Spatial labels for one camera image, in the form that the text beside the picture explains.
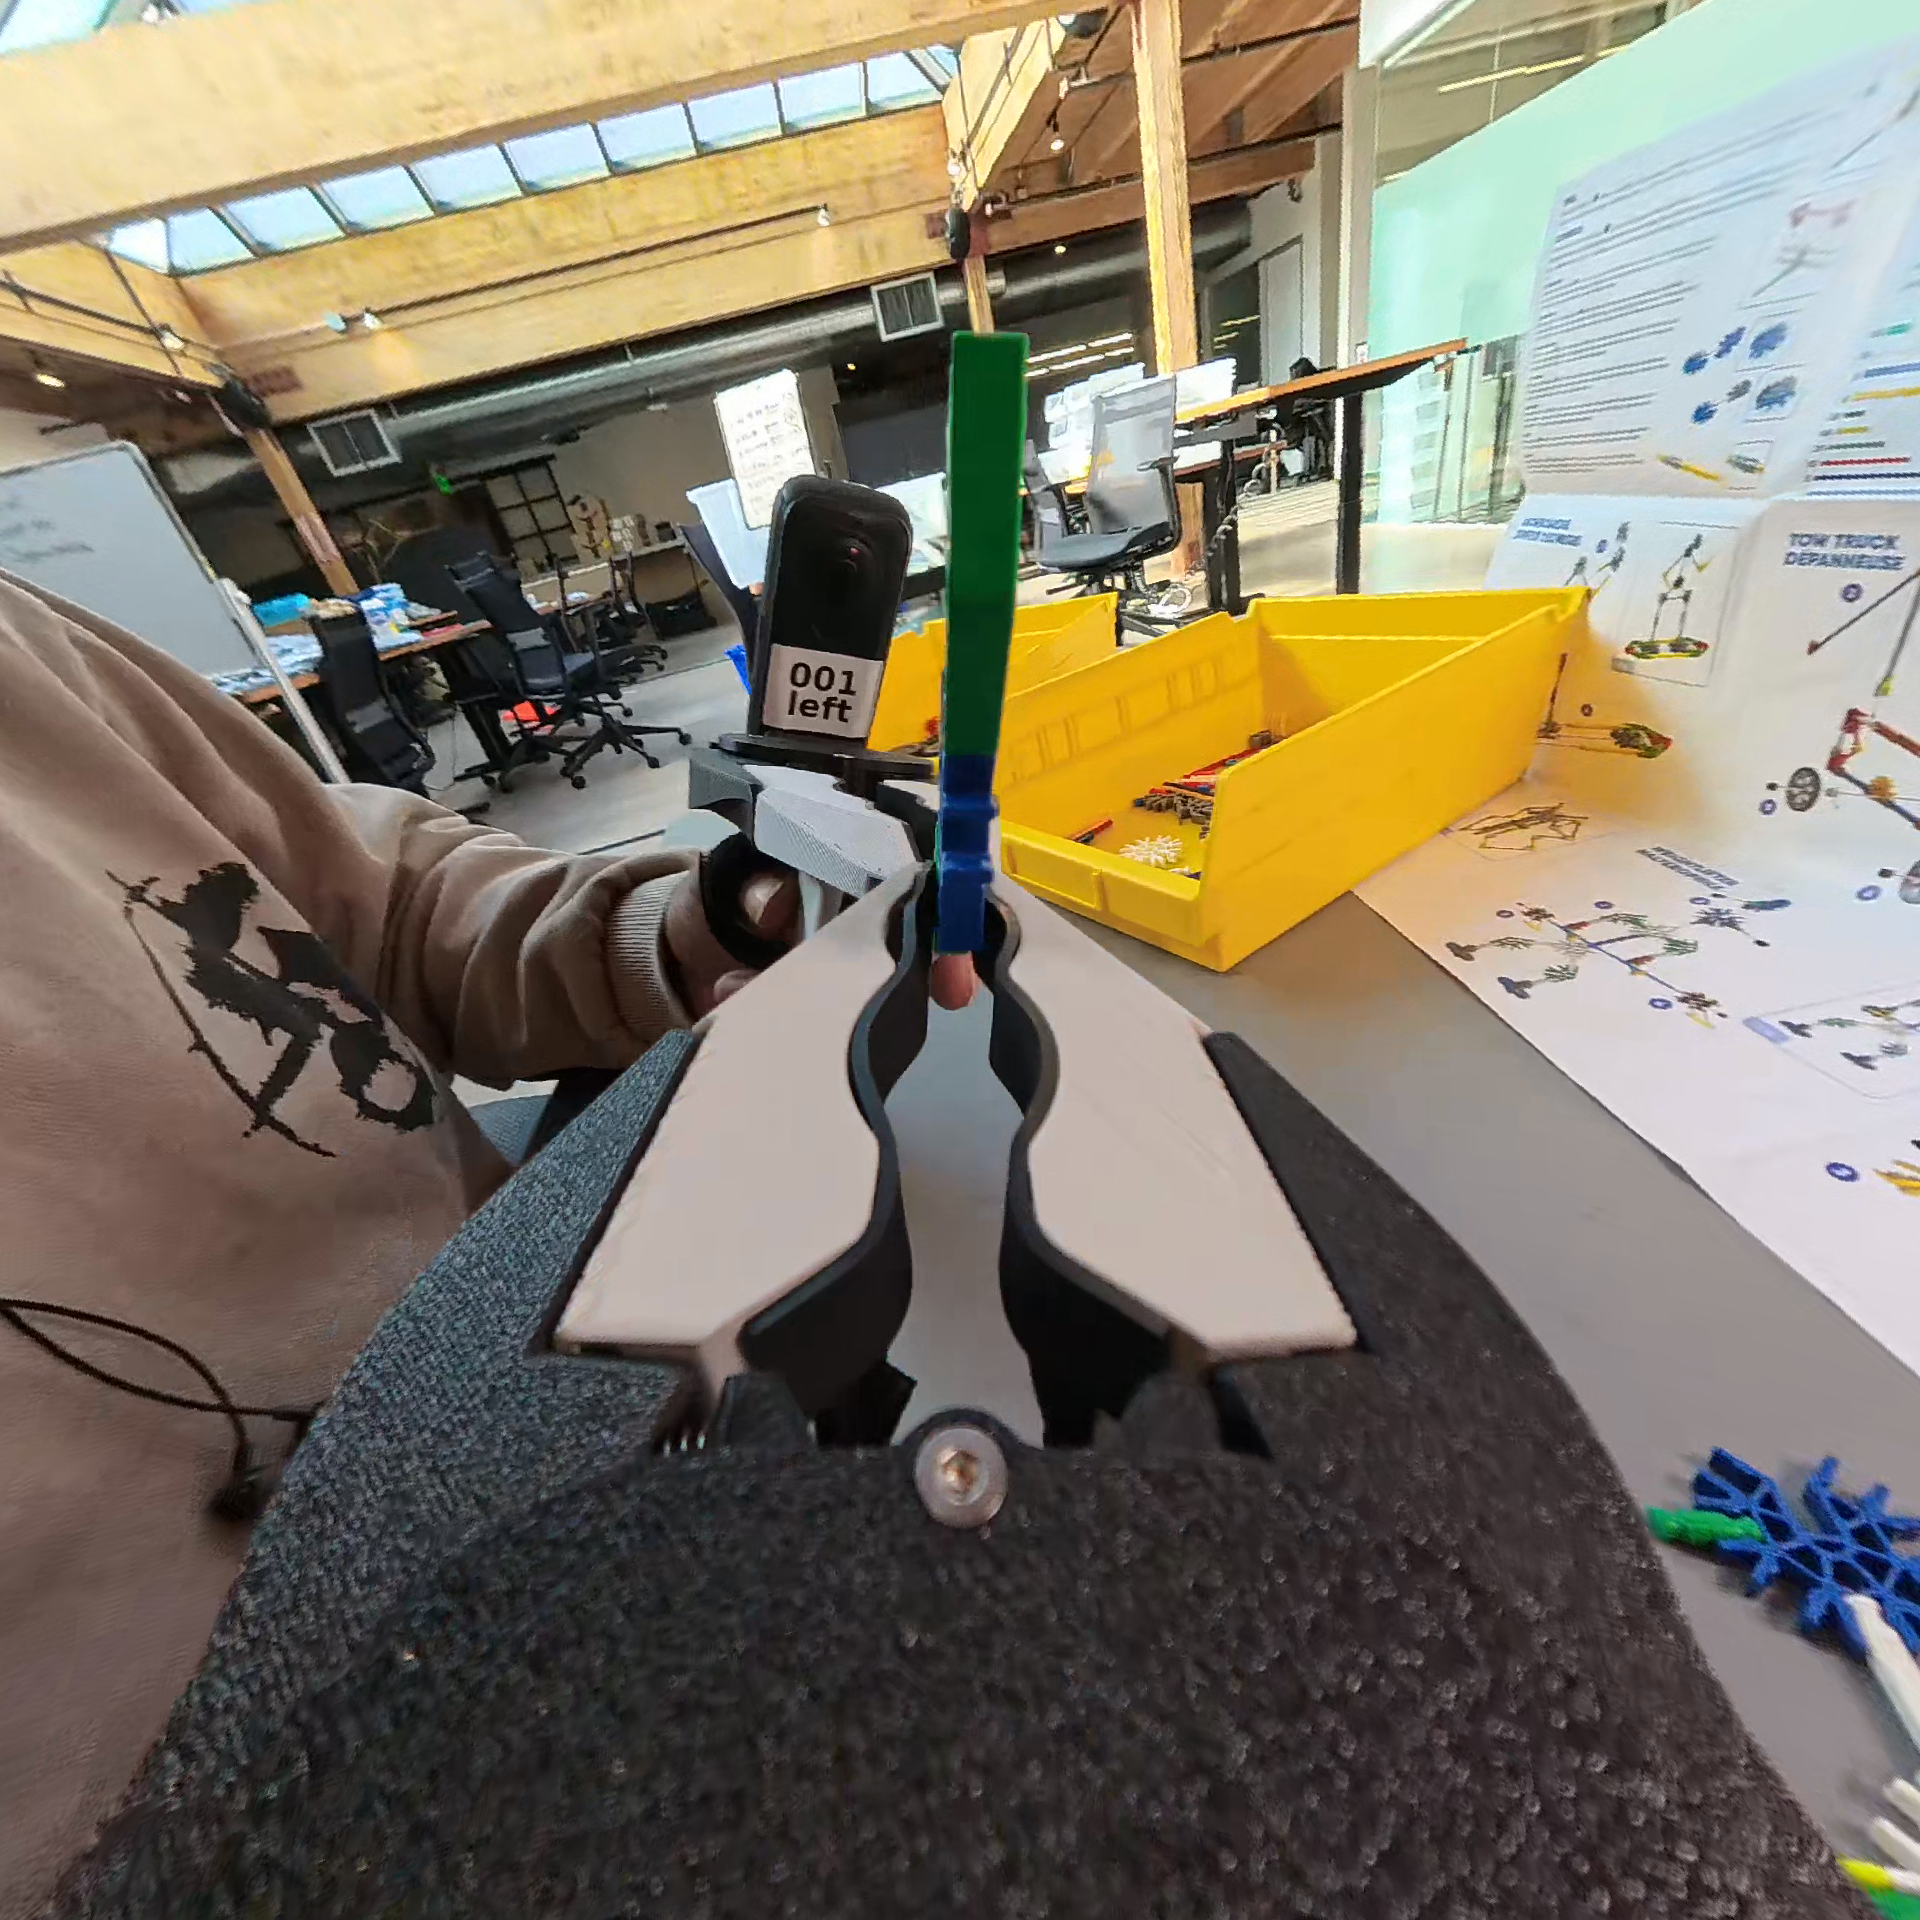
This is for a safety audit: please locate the pile of loose toy pieces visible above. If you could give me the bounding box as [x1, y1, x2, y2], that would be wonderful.
[1067, 729, 1286, 880]

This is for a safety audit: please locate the grey mesh office chair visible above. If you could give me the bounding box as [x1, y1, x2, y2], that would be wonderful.
[1031, 376, 1187, 601]

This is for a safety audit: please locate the metal ventilation duct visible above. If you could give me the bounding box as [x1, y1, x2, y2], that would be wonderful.
[158, 202, 1256, 496]

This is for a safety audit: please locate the person's beige sweatshirt torso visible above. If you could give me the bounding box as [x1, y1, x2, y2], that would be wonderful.
[0, 566, 528, 1920]

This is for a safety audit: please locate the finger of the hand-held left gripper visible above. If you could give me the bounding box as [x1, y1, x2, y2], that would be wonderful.
[750, 768, 934, 899]

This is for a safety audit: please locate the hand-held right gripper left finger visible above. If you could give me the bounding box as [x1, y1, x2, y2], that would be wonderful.
[551, 862, 940, 1424]

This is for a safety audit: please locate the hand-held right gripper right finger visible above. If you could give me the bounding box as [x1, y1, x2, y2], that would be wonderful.
[978, 878, 1360, 1445]

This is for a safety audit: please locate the grey desk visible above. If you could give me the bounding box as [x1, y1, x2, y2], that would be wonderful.
[883, 884, 1920, 1894]

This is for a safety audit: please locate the white whiteboard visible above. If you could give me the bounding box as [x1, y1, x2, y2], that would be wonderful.
[0, 441, 351, 784]

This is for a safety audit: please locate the wooden standing desk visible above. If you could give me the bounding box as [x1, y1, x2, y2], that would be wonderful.
[1171, 337, 1473, 601]

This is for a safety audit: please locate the person's left forearm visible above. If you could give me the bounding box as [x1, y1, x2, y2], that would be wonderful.
[336, 810, 700, 1089]

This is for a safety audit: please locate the white wall chart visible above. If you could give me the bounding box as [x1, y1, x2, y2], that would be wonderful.
[711, 370, 819, 530]

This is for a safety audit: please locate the yellow divided plastic bin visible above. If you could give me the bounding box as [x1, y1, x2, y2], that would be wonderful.
[995, 587, 1593, 973]

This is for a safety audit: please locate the multicoloured toy hand assembly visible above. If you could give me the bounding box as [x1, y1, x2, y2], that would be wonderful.
[1647, 1448, 1920, 1920]

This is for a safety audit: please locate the cluttered wooden table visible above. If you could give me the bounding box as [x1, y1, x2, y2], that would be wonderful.
[210, 584, 506, 753]

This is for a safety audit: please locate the green and blue toy assembly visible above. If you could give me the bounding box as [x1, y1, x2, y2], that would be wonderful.
[930, 329, 1033, 962]

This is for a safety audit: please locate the person's left hand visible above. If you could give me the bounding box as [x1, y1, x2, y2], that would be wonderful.
[662, 866, 800, 1024]

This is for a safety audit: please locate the white toy instruction sheet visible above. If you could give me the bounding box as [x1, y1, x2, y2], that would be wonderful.
[1354, 37, 1920, 1374]

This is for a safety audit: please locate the black office chair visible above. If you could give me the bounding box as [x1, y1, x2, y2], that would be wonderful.
[450, 552, 692, 793]
[305, 608, 442, 797]

